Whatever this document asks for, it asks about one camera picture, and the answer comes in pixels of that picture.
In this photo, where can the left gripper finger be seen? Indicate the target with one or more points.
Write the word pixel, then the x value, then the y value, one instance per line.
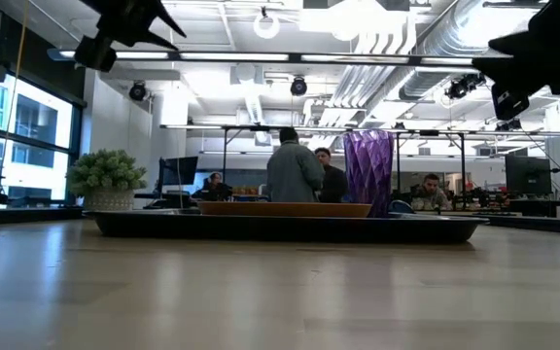
pixel 156 40
pixel 168 22

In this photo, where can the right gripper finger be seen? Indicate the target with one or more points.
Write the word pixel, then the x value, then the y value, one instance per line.
pixel 501 68
pixel 515 43

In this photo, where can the purple faceted plastic cup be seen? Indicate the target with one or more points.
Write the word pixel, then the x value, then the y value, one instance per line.
pixel 368 170

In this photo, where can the orange round plate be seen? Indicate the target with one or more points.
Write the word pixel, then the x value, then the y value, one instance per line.
pixel 285 209

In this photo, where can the black plastic serving tray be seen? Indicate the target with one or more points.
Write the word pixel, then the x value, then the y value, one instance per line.
pixel 280 231

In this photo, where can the black ceiling spotlight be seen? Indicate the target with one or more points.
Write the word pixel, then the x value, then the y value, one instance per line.
pixel 137 91
pixel 298 86
pixel 460 87

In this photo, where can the overhead LED light bar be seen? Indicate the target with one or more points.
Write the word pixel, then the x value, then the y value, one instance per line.
pixel 236 57

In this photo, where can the black computer monitor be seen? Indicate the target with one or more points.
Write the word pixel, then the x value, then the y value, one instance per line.
pixel 180 170
pixel 528 175

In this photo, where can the white ceiling pipes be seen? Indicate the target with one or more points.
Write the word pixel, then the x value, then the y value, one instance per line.
pixel 367 73

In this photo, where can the green plant in white pot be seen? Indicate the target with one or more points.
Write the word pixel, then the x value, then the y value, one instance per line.
pixel 107 175

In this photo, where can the person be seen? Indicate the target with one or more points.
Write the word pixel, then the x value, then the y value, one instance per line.
pixel 293 170
pixel 214 189
pixel 430 194
pixel 334 182

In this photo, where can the blue chair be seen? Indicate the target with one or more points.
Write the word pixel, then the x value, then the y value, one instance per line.
pixel 400 207

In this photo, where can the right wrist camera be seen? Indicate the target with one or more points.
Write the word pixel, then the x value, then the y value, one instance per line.
pixel 508 102

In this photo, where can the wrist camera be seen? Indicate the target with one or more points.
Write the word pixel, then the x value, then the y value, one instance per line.
pixel 95 53
pixel 508 102

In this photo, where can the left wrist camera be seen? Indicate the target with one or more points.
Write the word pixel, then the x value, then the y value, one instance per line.
pixel 95 53

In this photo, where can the silver ceiling air duct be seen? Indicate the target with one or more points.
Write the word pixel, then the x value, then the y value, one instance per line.
pixel 455 34

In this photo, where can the dark window frame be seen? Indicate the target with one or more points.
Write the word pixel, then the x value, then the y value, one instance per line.
pixel 77 146

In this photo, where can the black distant workstation frame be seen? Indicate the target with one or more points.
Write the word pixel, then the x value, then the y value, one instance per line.
pixel 225 160

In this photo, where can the black aluminium table frame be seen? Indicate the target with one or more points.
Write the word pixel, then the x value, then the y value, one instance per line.
pixel 27 215

